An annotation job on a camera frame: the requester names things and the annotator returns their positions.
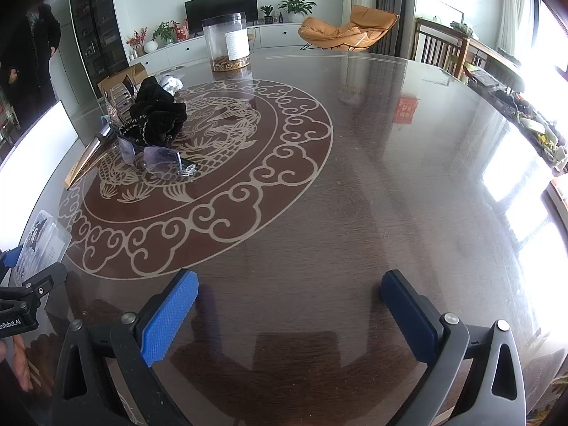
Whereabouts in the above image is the clear plastic cartoon box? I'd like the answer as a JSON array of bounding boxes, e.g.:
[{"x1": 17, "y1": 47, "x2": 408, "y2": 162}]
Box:
[{"x1": 11, "y1": 210, "x2": 71, "y2": 286}]

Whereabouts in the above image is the gold packet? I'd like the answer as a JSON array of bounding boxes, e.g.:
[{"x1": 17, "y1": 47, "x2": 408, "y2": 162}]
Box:
[{"x1": 64, "y1": 124, "x2": 115, "y2": 190}]

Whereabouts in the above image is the black knit fabric bundle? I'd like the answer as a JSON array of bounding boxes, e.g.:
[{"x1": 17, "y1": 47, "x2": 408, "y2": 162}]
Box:
[{"x1": 119, "y1": 76, "x2": 187, "y2": 147}]

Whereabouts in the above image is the left hand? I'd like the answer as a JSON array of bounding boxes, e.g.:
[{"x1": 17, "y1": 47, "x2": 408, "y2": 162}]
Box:
[{"x1": 0, "y1": 335, "x2": 33, "y2": 392}]

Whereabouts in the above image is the white storage box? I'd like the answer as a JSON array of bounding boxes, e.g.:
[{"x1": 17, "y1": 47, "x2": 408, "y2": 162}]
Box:
[{"x1": 1, "y1": 102, "x2": 85, "y2": 251}]

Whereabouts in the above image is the cardboard box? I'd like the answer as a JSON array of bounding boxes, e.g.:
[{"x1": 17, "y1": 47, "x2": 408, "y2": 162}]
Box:
[{"x1": 97, "y1": 62, "x2": 147, "y2": 106}]

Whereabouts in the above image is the person in black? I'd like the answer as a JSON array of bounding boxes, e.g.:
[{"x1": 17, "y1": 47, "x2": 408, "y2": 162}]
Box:
[{"x1": 1, "y1": 2, "x2": 61, "y2": 132}]

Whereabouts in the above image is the red flower vase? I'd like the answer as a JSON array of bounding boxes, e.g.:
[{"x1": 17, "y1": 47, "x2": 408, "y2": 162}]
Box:
[{"x1": 126, "y1": 27, "x2": 158, "y2": 57}]

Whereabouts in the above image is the black glass cabinet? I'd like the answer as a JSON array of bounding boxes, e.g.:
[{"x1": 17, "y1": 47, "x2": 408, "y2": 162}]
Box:
[{"x1": 69, "y1": 0, "x2": 128, "y2": 99}]

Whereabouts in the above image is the white tv cabinet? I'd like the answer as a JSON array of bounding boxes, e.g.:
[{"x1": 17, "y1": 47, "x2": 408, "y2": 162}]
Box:
[{"x1": 128, "y1": 21, "x2": 312, "y2": 76}]

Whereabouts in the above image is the leafy plant left of television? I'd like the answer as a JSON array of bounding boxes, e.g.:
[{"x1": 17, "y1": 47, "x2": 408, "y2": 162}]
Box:
[{"x1": 152, "y1": 20, "x2": 177, "y2": 45}]

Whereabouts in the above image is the clear plastic jar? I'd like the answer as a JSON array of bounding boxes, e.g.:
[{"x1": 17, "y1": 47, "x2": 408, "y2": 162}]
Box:
[{"x1": 202, "y1": 12, "x2": 250, "y2": 72}]

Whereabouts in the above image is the black flat television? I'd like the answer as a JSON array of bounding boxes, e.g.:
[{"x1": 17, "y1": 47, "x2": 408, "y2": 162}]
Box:
[{"x1": 185, "y1": 0, "x2": 259, "y2": 35}]

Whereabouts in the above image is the small potted plant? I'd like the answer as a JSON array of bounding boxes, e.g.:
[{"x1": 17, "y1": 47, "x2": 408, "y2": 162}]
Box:
[{"x1": 260, "y1": 5, "x2": 273, "y2": 24}]

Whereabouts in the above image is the wooden chair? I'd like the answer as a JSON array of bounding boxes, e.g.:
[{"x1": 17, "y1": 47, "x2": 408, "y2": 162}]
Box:
[{"x1": 411, "y1": 17, "x2": 470, "y2": 79}]

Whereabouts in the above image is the green potted plant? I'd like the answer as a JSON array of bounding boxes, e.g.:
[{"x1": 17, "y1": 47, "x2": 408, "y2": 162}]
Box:
[{"x1": 278, "y1": 0, "x2": 317, "y2": 23}]

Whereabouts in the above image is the orange lounge chair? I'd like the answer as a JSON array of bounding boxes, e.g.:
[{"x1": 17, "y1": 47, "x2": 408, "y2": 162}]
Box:
[{"x1": 299, "y1": 5, "x2": 399, "y2": 52}]

